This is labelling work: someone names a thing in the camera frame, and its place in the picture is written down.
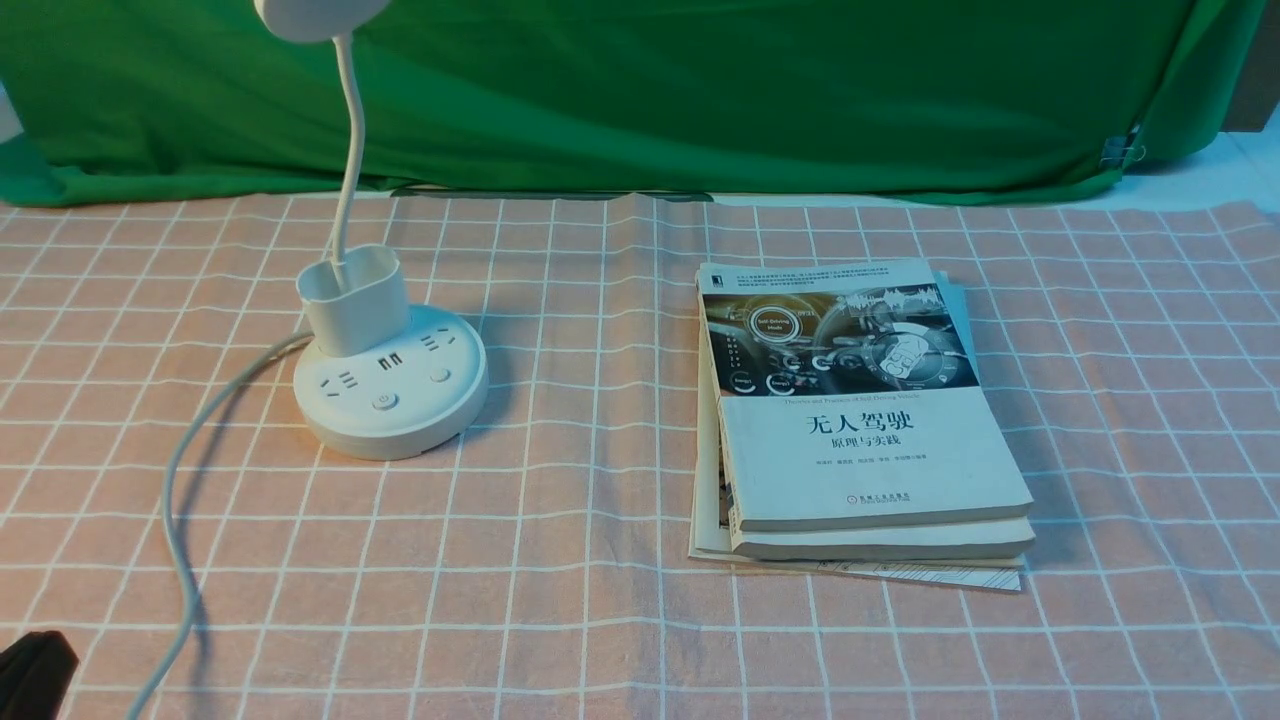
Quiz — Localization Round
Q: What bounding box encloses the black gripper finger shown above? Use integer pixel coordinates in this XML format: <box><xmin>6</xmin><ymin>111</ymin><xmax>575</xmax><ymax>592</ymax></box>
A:
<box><xmin>1</xmin><ymin>632</ymin><xmax>79</xmax><ymax>720</ymax></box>

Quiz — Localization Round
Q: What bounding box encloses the white desk lamp with sockets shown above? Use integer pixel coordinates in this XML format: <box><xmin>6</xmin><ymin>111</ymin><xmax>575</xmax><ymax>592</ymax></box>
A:
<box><xmin>255</xmin><ymin>1</ymin><xmax>490</xmax><ymax>461</ymax></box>

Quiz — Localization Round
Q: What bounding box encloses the pink checkered tablecloth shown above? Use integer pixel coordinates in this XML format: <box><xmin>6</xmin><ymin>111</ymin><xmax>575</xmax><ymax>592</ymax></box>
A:
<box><xmin>1</xmin><ymin>196</ymin><xmax>1279</xmax><ymax>719</ymax></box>

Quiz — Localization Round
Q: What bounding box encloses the green backdrop cloth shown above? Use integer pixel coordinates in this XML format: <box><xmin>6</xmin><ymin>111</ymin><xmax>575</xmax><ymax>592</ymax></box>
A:
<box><xmin>1</xmin><ymin>1</ymin><xmax>1265</xmax><ymax>208</ymax></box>

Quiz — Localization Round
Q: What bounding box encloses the thin bottom booklet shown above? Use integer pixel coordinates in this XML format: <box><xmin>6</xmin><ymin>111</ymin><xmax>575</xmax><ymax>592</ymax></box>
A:
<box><xmin>687</xmin><ymin>328</ymin><xmax>1023</xmax><ymax>593</ymax></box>

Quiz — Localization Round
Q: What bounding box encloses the white top book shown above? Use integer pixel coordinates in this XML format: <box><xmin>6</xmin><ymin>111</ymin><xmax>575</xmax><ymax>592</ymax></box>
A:
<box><xmin>698</xmin><ymin>260</ymin><xmax>1036</xmax><ymax>533</ymax></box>

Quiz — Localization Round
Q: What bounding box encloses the metal binder clip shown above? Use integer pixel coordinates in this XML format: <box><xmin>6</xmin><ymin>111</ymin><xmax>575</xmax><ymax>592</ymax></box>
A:
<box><xmin>1098</xmin><ymin>124</ymin><xmax>1147</xmax><ymax>170</ymax></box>

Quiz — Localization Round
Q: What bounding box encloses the white power cable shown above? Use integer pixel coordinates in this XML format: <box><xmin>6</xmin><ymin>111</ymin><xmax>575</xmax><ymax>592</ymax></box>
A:
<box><xmin>124</xmin><ymin>331</ymin><xmax>315</xmax><ymax>720</ymax></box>

